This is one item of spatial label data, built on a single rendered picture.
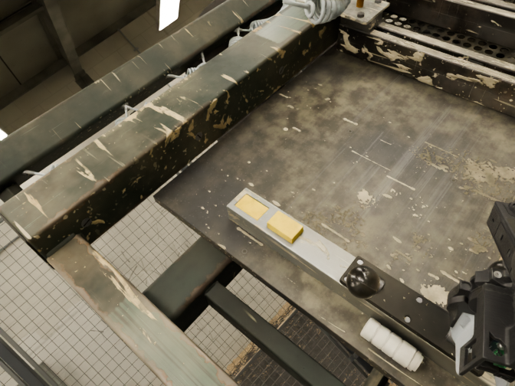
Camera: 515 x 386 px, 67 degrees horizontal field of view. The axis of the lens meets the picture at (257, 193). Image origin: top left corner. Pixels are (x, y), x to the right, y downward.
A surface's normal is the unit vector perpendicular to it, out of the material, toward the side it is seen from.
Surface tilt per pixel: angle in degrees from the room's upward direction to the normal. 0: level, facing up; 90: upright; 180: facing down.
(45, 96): 90
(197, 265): 57
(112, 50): 90
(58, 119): 90
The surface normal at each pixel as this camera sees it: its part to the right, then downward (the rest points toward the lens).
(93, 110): 0.36, -0.25
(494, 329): -0.07, -0.61
